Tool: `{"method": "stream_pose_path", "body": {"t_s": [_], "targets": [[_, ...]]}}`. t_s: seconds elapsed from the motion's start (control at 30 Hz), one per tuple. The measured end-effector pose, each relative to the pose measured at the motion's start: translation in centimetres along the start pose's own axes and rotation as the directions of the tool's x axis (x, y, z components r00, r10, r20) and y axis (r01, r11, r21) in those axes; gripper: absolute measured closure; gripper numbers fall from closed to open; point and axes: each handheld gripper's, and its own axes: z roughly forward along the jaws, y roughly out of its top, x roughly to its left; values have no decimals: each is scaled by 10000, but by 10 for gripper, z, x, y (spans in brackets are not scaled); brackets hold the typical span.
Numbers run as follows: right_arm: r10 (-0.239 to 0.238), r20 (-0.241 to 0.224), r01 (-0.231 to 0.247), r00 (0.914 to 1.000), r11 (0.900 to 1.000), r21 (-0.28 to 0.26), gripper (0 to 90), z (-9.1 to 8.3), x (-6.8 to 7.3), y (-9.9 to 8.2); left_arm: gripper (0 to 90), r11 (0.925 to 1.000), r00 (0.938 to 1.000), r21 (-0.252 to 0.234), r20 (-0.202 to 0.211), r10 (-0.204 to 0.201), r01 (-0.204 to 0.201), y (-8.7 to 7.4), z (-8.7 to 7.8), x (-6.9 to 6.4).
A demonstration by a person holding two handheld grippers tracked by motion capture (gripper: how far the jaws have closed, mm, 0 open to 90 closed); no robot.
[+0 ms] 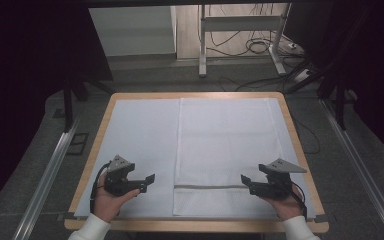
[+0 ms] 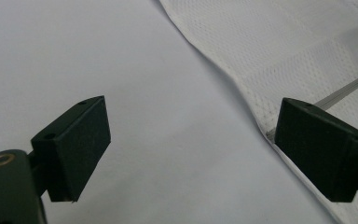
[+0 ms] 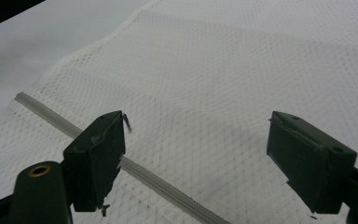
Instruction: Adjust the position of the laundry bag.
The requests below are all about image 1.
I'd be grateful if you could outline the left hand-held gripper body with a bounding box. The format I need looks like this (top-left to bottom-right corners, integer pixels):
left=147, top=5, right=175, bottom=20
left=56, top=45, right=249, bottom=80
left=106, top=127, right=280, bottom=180
left=103, top=154, right=136, bottom=197

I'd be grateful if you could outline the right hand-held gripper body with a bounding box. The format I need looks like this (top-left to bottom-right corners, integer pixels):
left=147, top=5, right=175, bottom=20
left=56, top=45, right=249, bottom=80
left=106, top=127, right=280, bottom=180
left=258, top=157, right=308, bottom=201

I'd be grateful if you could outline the white mesh laundry bag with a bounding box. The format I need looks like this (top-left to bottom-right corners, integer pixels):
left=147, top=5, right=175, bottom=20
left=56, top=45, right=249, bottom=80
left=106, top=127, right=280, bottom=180
left=172, top=97, right=285, bottom=218

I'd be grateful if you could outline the person's left hand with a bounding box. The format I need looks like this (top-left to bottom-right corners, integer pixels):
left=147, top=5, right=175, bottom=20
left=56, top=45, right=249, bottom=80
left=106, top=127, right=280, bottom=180
left=93, top=172, right=141, bottom=224

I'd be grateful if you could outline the person's right hand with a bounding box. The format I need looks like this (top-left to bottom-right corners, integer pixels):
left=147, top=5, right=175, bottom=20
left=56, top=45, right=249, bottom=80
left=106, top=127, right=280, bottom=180
left=261, top=184, right=306, bottom=222

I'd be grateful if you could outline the black metal stand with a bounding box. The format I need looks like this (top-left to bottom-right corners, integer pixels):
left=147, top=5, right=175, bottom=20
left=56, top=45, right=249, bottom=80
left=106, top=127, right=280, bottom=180
left=60, top=74, right=115, bottom=134
left=282, top=56, right=349, bottom=132

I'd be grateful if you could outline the white power strip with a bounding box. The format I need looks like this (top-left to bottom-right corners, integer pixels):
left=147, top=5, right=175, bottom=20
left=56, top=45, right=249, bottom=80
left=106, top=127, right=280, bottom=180
left=293, top=67, right=314, bottom=83

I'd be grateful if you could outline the dark curtain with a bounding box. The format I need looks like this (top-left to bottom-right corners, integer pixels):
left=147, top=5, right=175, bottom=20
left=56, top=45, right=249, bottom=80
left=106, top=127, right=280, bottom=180
left=0, top=0, right=115, bottom=216
left=284, top=0, right=384, bottom=166

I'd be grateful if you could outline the white cabinet panel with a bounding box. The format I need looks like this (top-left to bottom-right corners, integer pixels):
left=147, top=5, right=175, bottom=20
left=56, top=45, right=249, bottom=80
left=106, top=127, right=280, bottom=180
left=88, top=5, right=178, bottom=58

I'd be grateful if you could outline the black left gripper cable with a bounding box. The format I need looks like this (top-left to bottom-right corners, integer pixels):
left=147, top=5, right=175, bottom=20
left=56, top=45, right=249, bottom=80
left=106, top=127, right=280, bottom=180
left=89, top=160, right=113, bottom=215

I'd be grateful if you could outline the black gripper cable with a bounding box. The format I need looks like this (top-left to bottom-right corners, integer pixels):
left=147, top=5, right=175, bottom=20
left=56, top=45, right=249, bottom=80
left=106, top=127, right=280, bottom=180
left=89, top=160, right=113, bottom=215
left=291, top=184, right=309, bottom=219

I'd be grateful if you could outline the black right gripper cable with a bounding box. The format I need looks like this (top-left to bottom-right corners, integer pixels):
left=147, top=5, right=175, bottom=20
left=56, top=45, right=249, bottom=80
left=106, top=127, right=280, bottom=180
left=291, top=184, right=309, bottom=219

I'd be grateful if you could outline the black floor frame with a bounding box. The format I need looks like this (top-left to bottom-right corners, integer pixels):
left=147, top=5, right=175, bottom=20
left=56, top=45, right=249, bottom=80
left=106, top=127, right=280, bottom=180
left=66, top=132, right=90, bottom=156

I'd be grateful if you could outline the thin black floor cable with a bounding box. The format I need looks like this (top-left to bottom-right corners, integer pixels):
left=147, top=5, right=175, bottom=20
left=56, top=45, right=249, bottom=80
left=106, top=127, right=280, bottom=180
left=292, top=114, right=322, bottom=156

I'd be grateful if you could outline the aluminium floor rail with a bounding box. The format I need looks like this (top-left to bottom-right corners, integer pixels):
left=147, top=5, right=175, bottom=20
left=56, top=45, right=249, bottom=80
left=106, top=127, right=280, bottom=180
left=12, top=111, right=83, bottom=240
left=319, top=98, right=384, bottom=240

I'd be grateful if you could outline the tangle of black floor cables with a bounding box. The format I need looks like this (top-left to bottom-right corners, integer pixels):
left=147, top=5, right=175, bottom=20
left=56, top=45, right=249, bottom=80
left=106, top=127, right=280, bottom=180
left=206, top=29, right=306, bottom=58

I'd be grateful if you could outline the white metal desk frame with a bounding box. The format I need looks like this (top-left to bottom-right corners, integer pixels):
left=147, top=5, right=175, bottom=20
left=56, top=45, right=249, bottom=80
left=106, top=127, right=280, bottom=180
left=197, top=3, right=293, bottom=79

